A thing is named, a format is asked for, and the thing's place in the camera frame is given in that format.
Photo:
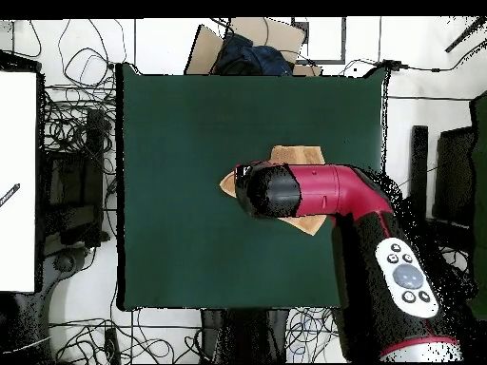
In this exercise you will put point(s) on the orange terry towel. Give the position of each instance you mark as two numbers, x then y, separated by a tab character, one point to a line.
300	155

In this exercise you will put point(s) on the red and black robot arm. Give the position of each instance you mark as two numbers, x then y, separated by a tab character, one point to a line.
335	190

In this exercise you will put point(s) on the dark green table cloth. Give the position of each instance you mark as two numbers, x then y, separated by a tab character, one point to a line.
171	247

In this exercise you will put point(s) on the dark blue jeans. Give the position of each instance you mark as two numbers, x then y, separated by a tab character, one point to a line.
262	57

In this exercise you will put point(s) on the black stand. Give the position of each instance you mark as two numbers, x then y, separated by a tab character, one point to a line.
452	171
93	152

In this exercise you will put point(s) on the black power strip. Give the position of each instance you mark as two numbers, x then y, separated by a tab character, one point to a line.
112	346

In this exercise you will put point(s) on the white panel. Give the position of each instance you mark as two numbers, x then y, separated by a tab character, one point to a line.
17	152

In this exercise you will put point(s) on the black marker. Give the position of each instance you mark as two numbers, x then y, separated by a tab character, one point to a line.
10	194

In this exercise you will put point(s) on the black tripod leg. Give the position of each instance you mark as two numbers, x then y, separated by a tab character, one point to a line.
464	36

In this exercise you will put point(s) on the black square frame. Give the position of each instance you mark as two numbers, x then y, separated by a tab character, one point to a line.
323	61

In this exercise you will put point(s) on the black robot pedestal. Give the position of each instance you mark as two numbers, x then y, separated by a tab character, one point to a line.
243	338

